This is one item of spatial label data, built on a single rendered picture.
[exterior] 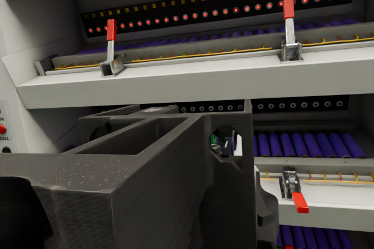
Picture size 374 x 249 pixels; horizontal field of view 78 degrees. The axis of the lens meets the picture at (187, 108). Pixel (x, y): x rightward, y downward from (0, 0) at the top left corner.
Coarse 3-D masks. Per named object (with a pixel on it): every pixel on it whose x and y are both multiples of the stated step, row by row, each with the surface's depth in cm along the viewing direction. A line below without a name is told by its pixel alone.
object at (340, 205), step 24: (264, 120) 48; (72, 144) 52; (360, 144) 41; (312, 192) 34; (336, 192) 33; (360, 192) 33; (288, 216) 34; (312, 216) 33; (336, 216) 32; (360, 216) 31
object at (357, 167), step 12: (264, 168) 37; (276, 168) 37; (300, 168) 36; (312, 168) 36; (324, 168) 35; (336, 168) 35; (348, 168) 34; (360, 168) 34; (372, 168) 34; (312, 180) 35; (324, 180) 34
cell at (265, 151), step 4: (260, 136) 44; (264, 136) 44; (260, 140) 44; (264, 140) 43; (260, 144) 43; (264, 144) 42; (268, 144) 43; (260, 148) 42; (264, 148) 41; (268, 148) 41; (260, 152) 41; (264, 152) 40; (268, 152) 40; (260, 156) 40
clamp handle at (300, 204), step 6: (288, 180) 34; (294, 180) 33; (294, 186) 32; (294, 192) 30; (294, 198) 29; (300, 198) 28; (294, 204) 29; (300, 204) 27; (306, 204) 27; (300, 210) 27; (306, 210) 27
